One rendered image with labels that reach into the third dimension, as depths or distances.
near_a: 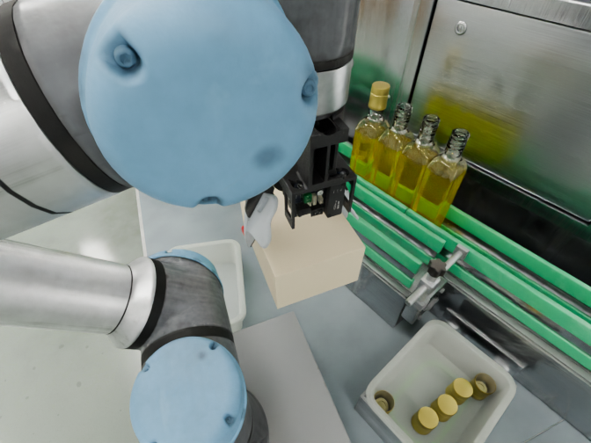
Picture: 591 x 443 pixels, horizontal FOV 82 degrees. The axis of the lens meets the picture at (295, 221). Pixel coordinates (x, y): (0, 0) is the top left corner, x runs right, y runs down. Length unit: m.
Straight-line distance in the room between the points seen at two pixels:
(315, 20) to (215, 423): 0.36
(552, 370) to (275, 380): 0.48
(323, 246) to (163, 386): 0.23
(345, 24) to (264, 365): 0.53
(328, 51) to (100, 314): 0.35
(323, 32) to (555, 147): 0.55
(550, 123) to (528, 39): 0.14
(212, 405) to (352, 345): 0.44
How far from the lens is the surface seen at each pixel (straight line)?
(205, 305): 0.47
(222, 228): 0.97
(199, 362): 0.41
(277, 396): 0.63
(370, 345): 0.79
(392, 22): 0.88
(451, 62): 0.78
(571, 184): 0.77
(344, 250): 0.43
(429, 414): 0.70
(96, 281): 0.44
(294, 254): 0.42
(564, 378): 0.79
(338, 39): 0.28
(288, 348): 0.66
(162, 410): 0.41
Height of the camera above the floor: 1.46
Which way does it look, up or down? 47 degrees down
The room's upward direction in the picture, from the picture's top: straight up
